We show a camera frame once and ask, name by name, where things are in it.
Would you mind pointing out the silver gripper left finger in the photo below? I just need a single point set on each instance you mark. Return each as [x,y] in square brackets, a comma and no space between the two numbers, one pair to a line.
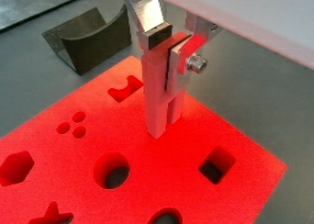
[153,30]

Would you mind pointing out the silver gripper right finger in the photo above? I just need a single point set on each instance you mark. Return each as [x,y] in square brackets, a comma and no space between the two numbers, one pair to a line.
[185,60]

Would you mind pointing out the black curved object holder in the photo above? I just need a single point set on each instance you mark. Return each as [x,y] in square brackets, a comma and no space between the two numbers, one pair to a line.
[85,40]

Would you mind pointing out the red shape-sorter box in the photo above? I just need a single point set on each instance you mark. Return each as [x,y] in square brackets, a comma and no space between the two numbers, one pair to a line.
[81,161]

